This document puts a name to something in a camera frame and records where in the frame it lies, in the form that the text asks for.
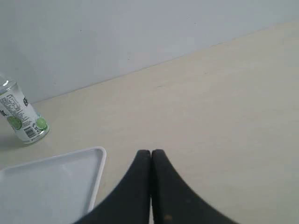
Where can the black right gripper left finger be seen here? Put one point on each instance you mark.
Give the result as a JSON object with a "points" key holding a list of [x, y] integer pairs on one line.
{"points": [[129, 202]]}

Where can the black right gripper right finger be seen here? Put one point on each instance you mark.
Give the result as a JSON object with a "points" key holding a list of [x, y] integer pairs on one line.
{"points": [[173, 201]]}

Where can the clear Gatorade plastic bottle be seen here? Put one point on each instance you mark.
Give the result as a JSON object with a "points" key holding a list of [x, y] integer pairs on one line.
{"points": [[28, 125]]}

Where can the white plastic tray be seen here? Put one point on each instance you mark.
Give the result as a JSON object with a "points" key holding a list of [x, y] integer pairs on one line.
{"points": [[56, 190]]}

